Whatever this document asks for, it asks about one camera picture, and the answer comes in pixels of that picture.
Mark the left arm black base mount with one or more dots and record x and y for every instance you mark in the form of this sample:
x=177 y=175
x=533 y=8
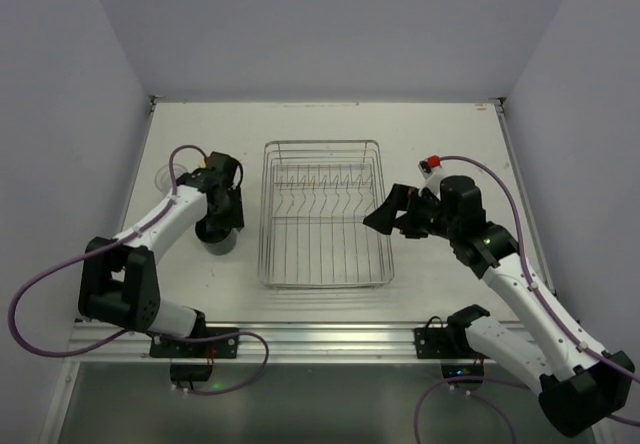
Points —
x=212 y=343

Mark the dark grey ceramic mug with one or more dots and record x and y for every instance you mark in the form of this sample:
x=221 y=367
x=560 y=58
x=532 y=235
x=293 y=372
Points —
x=217 y=241

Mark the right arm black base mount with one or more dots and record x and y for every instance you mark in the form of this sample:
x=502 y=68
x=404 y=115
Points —
x=446 y=339

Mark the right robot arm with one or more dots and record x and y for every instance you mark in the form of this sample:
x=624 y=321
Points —
x=575 y=379

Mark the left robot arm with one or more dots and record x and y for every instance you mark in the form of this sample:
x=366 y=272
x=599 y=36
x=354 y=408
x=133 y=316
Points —
x=119 y=282

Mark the aluminium table edge rail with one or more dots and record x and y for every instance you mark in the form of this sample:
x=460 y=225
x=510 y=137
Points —
x=334 y=343

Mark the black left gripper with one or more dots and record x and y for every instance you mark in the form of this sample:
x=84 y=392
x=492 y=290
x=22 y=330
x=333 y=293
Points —
x=228 y=214

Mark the clear faceted glass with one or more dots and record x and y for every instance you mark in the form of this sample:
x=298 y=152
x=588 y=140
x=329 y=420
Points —
x=163 y=181

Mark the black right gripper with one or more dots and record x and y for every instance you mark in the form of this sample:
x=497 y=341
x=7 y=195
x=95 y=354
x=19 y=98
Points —
x=409 y=214

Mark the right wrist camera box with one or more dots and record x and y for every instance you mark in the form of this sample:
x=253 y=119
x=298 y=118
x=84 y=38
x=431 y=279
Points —
x=432 y=171

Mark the metal wire dish rack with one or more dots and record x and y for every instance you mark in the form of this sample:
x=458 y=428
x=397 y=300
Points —
x=315 y=195

